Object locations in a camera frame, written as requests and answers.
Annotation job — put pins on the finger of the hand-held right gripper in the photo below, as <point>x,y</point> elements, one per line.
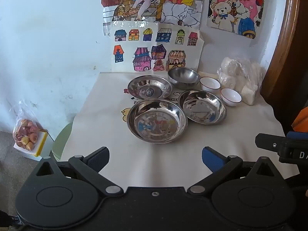
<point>269,143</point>

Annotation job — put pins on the stainless steel bowl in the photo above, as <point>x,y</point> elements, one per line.
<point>182,75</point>

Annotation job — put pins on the stainless steel plate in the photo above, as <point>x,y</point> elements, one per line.
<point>156,125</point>
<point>204,108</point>
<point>144,86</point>

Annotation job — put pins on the yellow and white box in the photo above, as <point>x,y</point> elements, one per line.
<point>42,146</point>

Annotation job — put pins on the white printed tablecloth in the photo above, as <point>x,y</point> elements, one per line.
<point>101,105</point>

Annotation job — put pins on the white red-rimmed bowl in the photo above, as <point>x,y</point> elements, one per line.
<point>210,83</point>
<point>231,96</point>

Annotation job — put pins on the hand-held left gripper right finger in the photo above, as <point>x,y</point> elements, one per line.
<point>210,160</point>

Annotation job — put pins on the teddy bear drawing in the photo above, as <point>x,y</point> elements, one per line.
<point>231,4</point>

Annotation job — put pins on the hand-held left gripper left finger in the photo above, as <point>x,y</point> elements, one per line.
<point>101,158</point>

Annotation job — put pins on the pale green stool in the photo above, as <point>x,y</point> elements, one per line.
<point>61,142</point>

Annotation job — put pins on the bag of red fruit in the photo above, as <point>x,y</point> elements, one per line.
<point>26,132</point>

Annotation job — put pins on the clear bag of white buns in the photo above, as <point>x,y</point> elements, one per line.
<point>243,77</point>

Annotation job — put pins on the colourful houses drawing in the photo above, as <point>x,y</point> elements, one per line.
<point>156,45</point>

